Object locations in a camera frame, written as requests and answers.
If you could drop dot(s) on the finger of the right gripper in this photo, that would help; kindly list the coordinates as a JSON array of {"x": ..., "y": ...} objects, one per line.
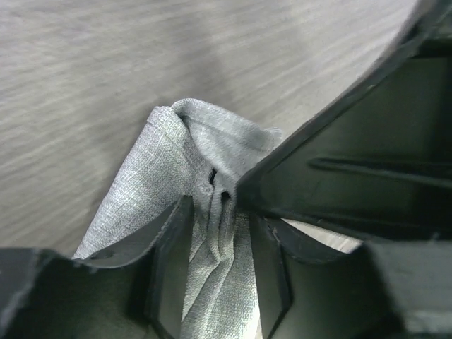
[{"x": 377, "y": 161}]

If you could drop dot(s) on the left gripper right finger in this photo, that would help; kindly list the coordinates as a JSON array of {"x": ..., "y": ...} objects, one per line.
[{"x": 379, "y": 290}]

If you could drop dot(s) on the grey cloth napkin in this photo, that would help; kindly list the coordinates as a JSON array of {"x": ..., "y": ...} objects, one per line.
[{"x": 201, "y": 150}]

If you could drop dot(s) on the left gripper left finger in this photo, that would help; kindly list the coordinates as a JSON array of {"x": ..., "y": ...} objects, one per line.
[{"x": 133, "y": 288}]

